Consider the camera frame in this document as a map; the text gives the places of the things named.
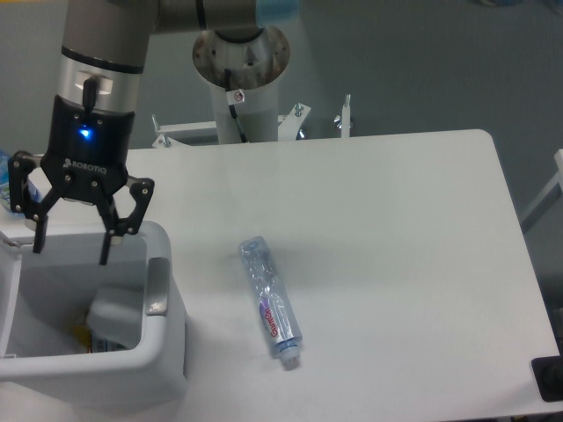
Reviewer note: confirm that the yellow trash in can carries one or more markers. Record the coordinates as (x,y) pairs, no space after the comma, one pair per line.
(82,332)

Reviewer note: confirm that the white frame at right edge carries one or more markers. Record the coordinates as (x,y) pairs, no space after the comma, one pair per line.
(545,199)

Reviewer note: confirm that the white pedestal base frame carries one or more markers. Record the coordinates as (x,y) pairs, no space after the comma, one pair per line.
(291,127)

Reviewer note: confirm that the black clamp at table edge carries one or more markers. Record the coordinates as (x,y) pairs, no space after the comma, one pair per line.
(548,375)

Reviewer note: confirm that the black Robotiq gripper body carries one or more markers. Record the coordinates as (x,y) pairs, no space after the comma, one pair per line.
(87,148)

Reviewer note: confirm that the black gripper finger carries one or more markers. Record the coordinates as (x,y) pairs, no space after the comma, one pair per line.
(20,166)
(141,190)

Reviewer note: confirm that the crushed clear plastic bottle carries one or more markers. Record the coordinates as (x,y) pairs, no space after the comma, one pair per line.
(281,329)

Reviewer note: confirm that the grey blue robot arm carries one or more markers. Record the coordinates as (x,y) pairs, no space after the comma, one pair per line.
(110,39)

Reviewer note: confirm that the blue labelled water bottle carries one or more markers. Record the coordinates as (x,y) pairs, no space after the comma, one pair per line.
(5,189)

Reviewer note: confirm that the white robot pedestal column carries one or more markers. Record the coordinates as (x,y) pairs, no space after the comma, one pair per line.
(243,72)

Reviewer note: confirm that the white trash can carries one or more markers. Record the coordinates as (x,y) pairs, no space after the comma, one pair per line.
(42,295)

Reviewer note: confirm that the white paper carton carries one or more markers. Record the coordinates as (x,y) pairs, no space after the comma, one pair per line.
(116,314)

